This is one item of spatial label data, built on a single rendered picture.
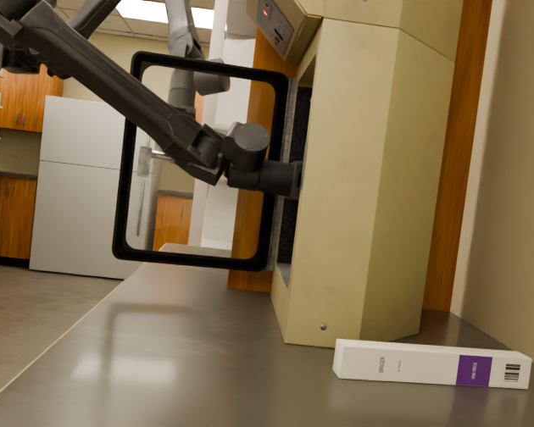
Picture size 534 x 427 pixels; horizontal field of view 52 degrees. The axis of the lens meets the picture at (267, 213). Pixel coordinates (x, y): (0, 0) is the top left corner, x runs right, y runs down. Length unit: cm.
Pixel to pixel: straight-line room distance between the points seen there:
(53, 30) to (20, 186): 531
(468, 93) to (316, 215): 58
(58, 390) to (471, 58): 103
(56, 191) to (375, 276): 527
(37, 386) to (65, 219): 535
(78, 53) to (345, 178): 45
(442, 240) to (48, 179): 509
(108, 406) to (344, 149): 46
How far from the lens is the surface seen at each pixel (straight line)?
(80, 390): 60
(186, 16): 131
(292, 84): 112
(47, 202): 598
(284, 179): 91
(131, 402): 58
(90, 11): 152
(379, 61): 82
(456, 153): 124
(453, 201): 124
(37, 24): 93
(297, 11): 84
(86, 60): 92
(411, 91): 87
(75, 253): 594
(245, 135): 86
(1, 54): 161
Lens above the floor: 117
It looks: 3 degrees down
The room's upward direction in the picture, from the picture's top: 7 degrees clockwise
